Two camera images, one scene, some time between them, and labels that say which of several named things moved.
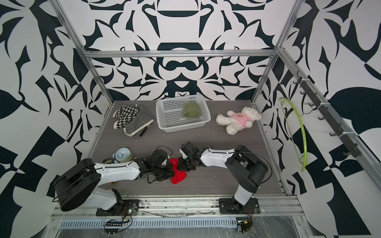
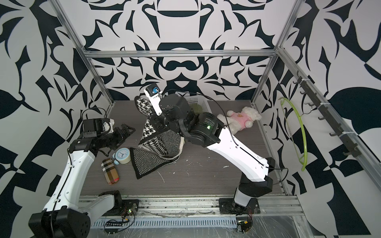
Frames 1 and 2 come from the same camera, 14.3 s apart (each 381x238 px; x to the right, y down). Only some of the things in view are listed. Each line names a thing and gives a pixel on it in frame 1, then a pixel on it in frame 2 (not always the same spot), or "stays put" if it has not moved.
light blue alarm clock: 122,154 stays put
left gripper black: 170,172 → 122,137
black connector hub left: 114,224 stays put
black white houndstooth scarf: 133,120 → 156,148
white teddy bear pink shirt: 237,122 stays put
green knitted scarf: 191,110 stays put
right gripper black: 180,167 → 158,122
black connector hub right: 244,225 stays put
